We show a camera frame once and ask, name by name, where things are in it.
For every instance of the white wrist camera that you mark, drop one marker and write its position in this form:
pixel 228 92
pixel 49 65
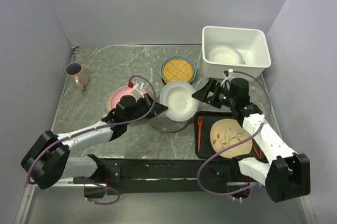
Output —
pixel 229 74
pixel 137 89

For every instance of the white plastic bin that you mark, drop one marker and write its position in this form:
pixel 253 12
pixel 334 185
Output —
pixel 240 49

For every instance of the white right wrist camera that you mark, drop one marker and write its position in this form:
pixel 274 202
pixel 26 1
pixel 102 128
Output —
pixel 229 74

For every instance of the yellow black patterned plate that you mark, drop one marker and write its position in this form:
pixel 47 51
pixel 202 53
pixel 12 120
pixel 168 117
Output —
pixel 110 103

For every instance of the orange plastic fork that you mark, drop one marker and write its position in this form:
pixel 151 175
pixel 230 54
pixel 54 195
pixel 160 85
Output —
pixel 200 123

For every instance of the pink mug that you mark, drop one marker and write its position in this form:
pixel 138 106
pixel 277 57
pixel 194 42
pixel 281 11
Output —
pixel 77 74

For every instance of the black tray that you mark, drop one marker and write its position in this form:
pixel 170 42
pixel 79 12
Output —
pixel 209 118

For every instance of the pink plate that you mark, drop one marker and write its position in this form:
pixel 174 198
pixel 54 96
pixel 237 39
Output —
pixel 120 92

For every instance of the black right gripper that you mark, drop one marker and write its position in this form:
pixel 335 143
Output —
pixel 202 93

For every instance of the beige bird plate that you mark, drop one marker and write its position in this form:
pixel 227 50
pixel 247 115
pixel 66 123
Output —
pixel 227 132

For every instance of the blue plate with bamboo mat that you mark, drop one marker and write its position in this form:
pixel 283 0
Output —
pixel 178 68

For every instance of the white scalloped plate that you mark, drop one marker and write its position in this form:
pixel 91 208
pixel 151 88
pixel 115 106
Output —
pixel 224 54

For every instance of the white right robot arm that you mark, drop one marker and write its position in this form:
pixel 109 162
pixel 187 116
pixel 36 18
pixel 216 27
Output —
pixel 286 174

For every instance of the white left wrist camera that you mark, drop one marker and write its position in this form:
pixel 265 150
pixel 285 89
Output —
pixel 137 89

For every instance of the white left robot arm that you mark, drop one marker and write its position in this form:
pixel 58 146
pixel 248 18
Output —
pixel 49 158

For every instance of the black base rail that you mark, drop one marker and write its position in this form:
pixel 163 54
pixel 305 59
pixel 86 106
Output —
pixel 156 175

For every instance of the grey reindeer plate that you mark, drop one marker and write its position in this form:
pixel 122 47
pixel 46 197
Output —
pixel 165 124

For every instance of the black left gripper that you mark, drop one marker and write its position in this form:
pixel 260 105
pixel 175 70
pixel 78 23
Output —
pixel 148 100

